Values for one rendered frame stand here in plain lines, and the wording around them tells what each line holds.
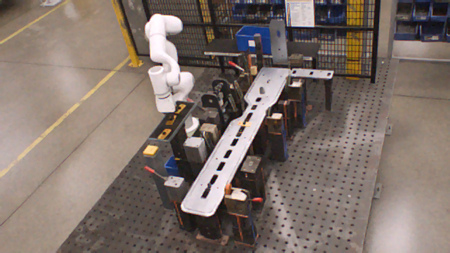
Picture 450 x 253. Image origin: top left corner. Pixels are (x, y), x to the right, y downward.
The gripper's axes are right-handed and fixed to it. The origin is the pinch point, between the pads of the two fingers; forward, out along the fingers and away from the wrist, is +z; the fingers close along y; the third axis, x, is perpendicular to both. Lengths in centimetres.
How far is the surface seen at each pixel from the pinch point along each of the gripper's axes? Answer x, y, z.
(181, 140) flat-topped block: -3.5, 4.1, 15.2
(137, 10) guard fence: 264, -140, 42
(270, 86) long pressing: 58, 49, 19
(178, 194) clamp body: -42.1, 13.6, 18.0
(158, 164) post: -27.9, -0.4, 10.7
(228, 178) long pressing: -29, 37, 18
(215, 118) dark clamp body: 13.7, 21.7, 11.8
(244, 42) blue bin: 103, 24, 9
